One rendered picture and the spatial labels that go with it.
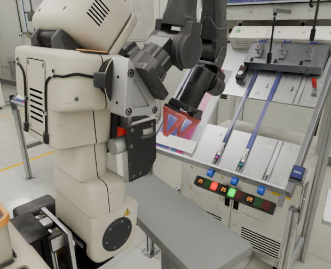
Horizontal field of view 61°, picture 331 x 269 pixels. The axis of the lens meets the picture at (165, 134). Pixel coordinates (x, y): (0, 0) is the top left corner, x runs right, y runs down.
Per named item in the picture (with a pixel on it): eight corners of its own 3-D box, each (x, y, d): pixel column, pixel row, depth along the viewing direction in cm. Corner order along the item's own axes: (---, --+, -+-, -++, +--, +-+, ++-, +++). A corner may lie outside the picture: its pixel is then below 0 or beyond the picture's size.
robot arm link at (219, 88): (195, 40, 77) (222, 44, 72) (213, 55, 86) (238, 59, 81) (180, 82, 78) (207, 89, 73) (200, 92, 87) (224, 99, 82)
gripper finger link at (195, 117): (190, 142, 85) (204, 114, 83) (181, 142, 78) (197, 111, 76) (172, 131, 87) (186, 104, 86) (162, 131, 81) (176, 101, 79)
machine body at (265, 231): (285, 282, 151) (307, 181, 128) (179, 228, 191) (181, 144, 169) (313, 220, 198) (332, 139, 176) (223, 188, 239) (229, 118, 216)
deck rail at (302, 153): (291, 198, 106) (290, 192, 101) (286, 196, 107) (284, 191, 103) (342, 55, 127) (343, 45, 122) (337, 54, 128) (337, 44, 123)
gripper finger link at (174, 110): (182, 142, 78) (197, 111, 77) (171, 142, 72) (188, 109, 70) (162, 131, 81) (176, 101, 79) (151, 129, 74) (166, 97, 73)
